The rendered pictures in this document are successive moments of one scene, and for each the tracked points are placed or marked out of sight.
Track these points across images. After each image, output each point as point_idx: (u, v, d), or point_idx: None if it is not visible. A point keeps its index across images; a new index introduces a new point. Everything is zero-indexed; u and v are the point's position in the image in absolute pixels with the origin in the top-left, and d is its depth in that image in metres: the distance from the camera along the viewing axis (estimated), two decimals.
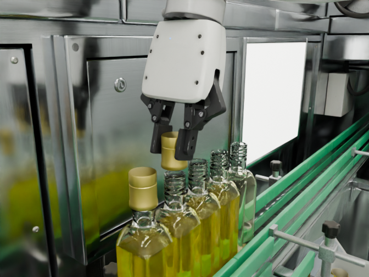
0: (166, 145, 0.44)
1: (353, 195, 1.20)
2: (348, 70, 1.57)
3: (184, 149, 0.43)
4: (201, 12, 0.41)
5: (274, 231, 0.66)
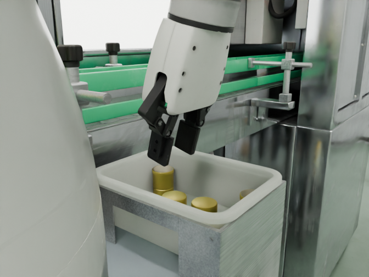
0: None
1: (256, 119, 0.99)
2: None
3: (151, 149, 0.43)
4: (169, 9, 0.37)
5: None
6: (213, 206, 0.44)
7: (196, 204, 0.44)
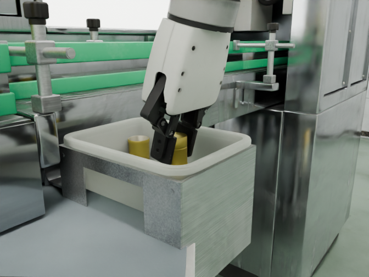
0: None
1: (242, 102, 1.00)
2: None
3: (155, 149, 0.43)
4: (168, 9, 0.37)
5: None
6: (182, 137, 0.43)
7: None
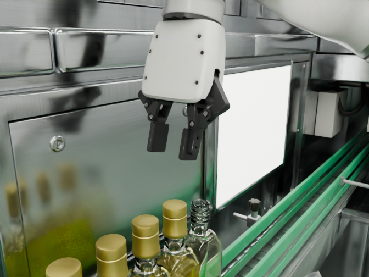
0: (99, 256, 0.38)
1: (343, 226, 1.13)
2: (340, 88, 1.50)
3: (189, 149, 0.43)
4: (200, 12, 0.41)
5: None
6: (183, 200, 0.49)
7: (178, 207, 0.47)
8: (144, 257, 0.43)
